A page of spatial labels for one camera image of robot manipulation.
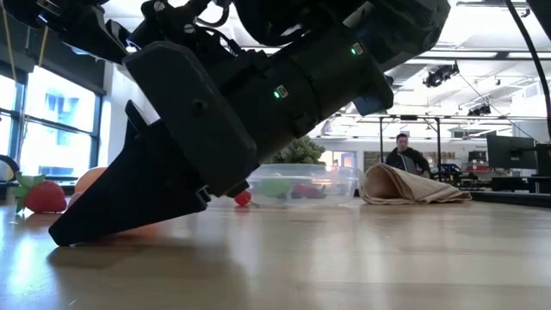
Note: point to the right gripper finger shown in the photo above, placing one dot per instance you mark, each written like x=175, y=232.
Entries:
x=129, y=189

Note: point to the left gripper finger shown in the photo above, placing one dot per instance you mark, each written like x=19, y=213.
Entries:
x=99, y=43

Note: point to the large pink yellow peach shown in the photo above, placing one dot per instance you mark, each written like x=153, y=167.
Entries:
x=88, y=178

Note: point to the red strawberry with green leaves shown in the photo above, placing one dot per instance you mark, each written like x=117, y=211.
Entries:
x=307, y=191
x=43, y=196

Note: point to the small red cherry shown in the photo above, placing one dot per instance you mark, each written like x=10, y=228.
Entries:
x=243, y=198

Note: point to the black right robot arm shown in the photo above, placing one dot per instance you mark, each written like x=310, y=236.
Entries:
x=336, y=64

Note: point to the clear plastic tupperware container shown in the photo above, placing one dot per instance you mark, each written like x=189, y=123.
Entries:
x=344, y=185

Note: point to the black framed window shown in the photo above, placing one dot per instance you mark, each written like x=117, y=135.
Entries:
x=56, y=150

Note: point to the green broccoli bunch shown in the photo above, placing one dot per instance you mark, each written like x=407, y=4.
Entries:
x=299, y=150

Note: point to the person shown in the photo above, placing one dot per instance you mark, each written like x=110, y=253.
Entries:
x=404, y=157

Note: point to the beige folded cloth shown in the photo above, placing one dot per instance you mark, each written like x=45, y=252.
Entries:
x=409, y=187

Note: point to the black track light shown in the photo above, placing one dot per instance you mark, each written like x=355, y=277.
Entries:
x=441, y=74
x=480, y=111

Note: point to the long ceiling light strip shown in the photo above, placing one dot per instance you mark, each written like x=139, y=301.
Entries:
x=473, y=54

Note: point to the black computer monitor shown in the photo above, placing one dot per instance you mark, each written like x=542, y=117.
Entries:
x=510, y=151
x=544, y=159

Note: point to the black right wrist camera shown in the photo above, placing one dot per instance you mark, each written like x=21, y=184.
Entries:
x=181, y=21

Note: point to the black metal rack frame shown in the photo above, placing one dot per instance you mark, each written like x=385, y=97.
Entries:
x=409, y=117

